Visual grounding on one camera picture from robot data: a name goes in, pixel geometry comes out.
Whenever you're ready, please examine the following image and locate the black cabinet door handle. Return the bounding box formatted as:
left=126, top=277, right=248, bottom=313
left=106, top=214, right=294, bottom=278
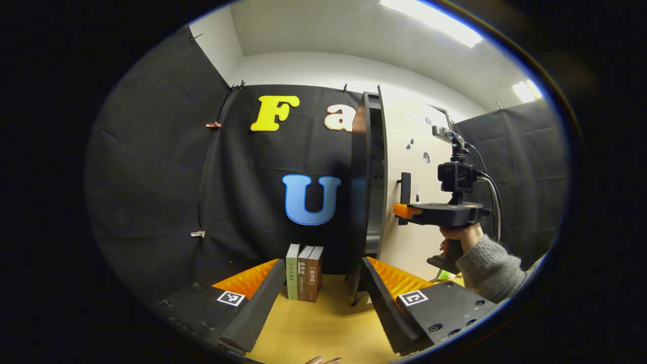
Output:
left=397, top=172, right=411, bottom=225

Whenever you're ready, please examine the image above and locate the small ceiling light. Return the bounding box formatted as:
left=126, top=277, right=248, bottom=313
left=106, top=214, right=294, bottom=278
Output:
left=512, top=79, right=542, bottom=103

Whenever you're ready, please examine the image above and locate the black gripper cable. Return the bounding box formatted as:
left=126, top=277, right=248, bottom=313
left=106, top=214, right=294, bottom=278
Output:
left=465, top=143, right=502, bottom=243

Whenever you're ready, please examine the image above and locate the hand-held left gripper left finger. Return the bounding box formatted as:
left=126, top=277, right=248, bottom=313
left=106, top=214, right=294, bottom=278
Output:
left=152, top=259, right=287, bottom=355

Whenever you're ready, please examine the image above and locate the black backdrop cloth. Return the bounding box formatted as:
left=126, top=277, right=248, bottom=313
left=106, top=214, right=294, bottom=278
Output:
left=83, top=23, right=569, bottom=304

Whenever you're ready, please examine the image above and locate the long ceiling light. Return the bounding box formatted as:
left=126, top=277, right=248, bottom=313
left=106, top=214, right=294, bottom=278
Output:
left=379, top=0, right=483, bottom=49

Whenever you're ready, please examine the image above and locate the beige cabinet door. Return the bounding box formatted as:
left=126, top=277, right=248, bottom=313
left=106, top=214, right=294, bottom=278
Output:
left=377, top=85, right=458, bottom=281

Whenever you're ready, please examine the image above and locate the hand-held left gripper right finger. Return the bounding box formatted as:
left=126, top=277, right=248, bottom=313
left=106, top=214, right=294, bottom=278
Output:
left=360, top=257, right=498, bottom=355

